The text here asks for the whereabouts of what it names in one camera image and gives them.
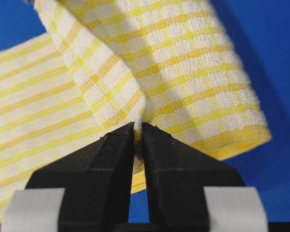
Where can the blue table cover cloth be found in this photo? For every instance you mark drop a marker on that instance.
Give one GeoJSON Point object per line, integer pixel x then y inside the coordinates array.
{"type": "Point", "coordinates": [260, 31]}

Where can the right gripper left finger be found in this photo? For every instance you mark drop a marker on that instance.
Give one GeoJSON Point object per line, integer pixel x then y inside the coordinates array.
{"type": "Point", "coordinates": [85, 191]}

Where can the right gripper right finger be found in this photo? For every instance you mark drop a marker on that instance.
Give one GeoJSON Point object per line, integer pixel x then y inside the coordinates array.
{"type": "Point", "coordinates": [189, 191]}

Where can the yellow white checkered towel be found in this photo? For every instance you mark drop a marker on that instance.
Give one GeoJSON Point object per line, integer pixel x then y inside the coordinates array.
{"type": "Point", "coordinates": [104, 63]}

